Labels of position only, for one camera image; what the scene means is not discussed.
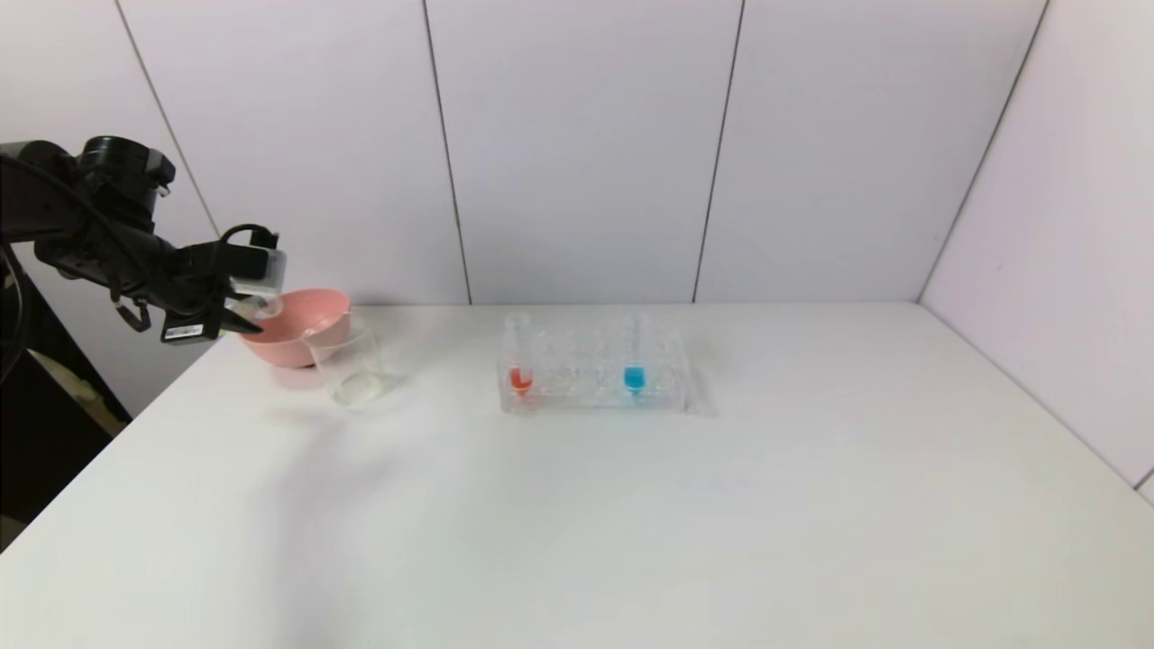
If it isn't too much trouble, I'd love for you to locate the test tube with yellow pigment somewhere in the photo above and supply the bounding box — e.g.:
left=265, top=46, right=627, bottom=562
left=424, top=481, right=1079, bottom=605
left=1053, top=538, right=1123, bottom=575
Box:
left=225, top=293, right=285, bottom=327

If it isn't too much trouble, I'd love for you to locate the clear acrylic test tube rack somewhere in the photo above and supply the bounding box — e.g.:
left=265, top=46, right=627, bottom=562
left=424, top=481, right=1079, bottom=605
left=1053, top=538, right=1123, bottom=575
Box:
left=498, top=320, right=691, bottom=416

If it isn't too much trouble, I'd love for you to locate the test tube with blue pigment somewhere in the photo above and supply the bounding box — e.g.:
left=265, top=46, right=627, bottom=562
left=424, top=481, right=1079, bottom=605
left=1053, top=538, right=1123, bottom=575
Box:
left=621, top=314, right=648, bottom=397

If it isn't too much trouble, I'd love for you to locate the test tube with red pigment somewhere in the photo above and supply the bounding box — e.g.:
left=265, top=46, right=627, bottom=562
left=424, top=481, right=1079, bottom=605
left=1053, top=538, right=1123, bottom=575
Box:
left=507, top=314, right=536, bottom=397

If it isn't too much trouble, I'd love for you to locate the clear glass beaker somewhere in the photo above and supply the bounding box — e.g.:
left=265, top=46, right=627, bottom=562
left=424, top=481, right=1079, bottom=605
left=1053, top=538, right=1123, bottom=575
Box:
left=305, top=313, right=390, bottom=408

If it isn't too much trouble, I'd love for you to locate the pink bowl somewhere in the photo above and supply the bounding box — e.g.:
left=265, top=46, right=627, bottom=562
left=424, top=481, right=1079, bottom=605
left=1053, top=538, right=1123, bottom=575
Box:
left=239, top=288, right=353, bottom=370

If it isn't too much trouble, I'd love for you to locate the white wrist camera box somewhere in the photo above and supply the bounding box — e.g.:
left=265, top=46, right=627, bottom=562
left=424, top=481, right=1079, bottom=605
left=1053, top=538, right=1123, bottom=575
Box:
left=230, top=248, right=288, bottom=299

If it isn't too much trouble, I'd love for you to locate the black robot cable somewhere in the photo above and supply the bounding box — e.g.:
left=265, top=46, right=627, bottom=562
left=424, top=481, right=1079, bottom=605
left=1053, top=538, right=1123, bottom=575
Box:
left=219, top=223, right=279, bottom=251

